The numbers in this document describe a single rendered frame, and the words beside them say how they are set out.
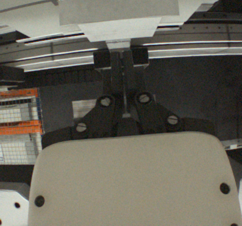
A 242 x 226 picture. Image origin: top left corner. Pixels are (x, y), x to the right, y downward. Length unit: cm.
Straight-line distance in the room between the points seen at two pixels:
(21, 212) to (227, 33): 56
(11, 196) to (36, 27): 19
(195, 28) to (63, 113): 56
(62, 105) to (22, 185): 55
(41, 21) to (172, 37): 36
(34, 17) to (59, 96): 61
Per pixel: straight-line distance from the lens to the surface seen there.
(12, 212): 27
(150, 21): 21
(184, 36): 50
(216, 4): 89
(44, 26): 21
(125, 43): 28
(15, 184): 27
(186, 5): 19
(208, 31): 53
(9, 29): 31
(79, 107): 23
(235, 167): 28
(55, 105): 79
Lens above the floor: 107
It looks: 5 degrees up
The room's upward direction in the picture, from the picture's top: 175 degrees clockwise
